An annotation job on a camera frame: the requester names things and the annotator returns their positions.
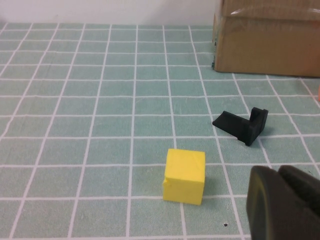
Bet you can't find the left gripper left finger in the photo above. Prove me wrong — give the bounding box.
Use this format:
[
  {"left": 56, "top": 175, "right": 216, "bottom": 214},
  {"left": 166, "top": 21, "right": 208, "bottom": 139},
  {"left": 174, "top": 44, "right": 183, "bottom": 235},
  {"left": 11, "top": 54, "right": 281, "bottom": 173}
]
[{"left": 244, "top": 165, "right": 320, "bottom": 240}]

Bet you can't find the brown cardboard box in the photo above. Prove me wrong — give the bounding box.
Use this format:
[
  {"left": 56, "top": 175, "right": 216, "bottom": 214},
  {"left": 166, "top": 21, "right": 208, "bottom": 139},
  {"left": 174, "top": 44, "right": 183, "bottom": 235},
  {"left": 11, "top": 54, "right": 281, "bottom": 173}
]
[{"left": 211, "top": 0, "right": 320, "bottom": 78}]

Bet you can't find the yellow cube block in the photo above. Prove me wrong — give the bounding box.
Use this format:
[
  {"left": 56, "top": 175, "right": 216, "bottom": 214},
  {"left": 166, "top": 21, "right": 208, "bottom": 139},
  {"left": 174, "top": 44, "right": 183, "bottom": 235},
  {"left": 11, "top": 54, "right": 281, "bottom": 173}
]
[{"left": 162, "top": 148, "right": 206, "bottom": 206}]

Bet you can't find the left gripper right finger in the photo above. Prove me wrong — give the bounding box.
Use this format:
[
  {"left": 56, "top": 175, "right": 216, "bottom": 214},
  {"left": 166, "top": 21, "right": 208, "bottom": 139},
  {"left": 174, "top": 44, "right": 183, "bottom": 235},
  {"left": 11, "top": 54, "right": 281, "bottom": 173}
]
[{"left": 277, "top": 164, "right": 320, "bottom": 216}]

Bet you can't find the black plastic bracket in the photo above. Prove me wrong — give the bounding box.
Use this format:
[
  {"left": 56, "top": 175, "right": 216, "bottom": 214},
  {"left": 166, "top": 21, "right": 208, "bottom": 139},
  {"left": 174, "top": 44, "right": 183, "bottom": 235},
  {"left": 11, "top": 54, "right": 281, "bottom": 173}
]
[{"left": 211, "top": 106, "right": 270, "bottom": 147}]

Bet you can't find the green white-grid tablecloth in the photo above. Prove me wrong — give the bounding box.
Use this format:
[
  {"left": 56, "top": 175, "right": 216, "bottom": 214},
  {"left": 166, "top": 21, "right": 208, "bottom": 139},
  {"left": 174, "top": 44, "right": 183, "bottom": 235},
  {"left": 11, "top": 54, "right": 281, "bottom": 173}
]
[{"left": 0, "top": 22, "right": 320, "bottom": 240}]

